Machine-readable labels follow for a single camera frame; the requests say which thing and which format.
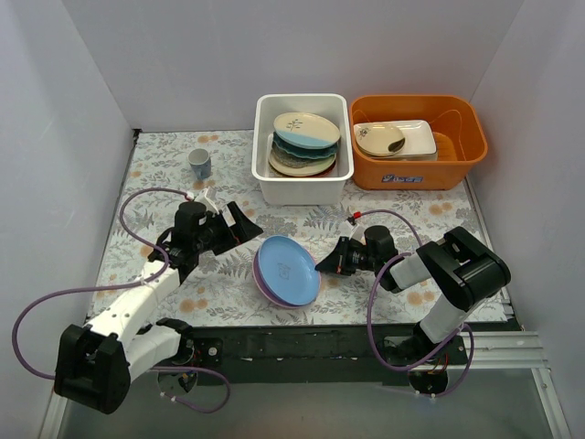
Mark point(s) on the floral table mat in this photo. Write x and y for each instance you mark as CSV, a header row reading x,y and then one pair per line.
x,y
221,291

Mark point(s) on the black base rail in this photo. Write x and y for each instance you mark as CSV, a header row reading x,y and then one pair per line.
x,y
328,354

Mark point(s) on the beige and blue plate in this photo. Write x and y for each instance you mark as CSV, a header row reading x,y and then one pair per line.
x,y
306,130

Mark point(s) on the teal embossed plate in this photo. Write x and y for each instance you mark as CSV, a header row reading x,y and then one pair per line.
x,y
278,151

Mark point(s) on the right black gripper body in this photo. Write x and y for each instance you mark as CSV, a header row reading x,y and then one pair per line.
x,y
343,256

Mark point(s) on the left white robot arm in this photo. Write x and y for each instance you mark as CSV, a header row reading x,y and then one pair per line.
x,y
98,362

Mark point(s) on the pink plate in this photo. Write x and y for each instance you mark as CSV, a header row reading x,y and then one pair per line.
x,y
264,289

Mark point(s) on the orange plastic bin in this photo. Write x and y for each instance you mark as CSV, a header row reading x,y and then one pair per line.
x,y
456,130

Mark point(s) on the white rectangular dish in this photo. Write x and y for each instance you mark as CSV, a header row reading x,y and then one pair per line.
x,y
420,144

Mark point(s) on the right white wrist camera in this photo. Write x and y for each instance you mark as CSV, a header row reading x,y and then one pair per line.
x,y
354,230

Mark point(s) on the red lacquer plate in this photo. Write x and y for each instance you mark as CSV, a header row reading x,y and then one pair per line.
x,y
329,170

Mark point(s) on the white plastic bin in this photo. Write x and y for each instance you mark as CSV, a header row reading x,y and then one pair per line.
x,y
301,191

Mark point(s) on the cream plate with flower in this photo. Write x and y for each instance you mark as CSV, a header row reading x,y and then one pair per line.
x,y
379,139

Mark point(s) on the white scalloped plate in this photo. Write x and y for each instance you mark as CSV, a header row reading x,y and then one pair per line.
x,y
297,150

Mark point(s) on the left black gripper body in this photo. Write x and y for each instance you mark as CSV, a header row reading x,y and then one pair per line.
x,y
230,230

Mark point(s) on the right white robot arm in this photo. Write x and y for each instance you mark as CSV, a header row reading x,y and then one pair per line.
x,y
466,272

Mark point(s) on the grey ceramic cup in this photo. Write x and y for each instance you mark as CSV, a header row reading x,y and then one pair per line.
x,y
200,162

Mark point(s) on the grey speckled small plate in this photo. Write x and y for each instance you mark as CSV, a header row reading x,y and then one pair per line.
x,y
290,161

